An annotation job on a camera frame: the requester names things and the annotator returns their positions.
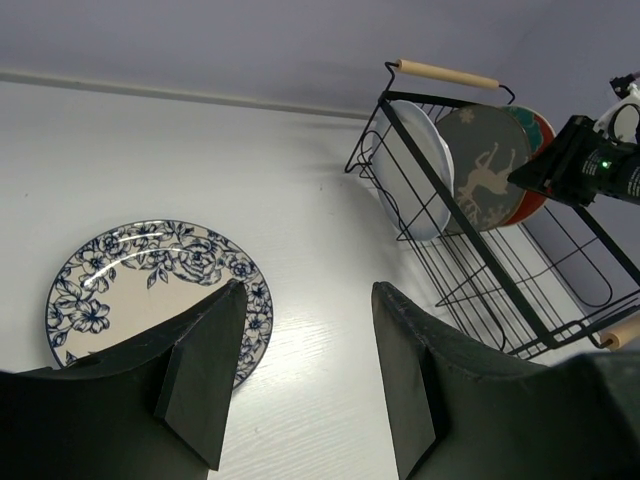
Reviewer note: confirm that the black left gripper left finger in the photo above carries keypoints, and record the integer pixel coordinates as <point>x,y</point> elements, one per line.
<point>152,407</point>

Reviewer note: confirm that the black wire dish rack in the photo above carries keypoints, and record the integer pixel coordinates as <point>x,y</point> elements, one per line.
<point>496,285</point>

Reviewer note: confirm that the blue floral plate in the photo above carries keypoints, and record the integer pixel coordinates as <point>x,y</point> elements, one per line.
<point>135,276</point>

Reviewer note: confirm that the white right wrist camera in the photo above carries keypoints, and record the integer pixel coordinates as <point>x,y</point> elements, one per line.
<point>621,121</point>

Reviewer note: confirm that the dark reindeer plate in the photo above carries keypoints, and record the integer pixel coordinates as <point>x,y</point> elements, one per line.
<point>486,143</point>

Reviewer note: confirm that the teal and red plate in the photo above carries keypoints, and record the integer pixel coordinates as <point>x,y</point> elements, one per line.
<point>540,134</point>

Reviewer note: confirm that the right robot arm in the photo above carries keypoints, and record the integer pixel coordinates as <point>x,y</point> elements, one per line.
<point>627,174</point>

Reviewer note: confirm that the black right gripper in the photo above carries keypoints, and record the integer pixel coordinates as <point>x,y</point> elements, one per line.
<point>577,166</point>

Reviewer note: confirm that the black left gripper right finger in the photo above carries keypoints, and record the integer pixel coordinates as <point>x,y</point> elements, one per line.
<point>459,409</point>

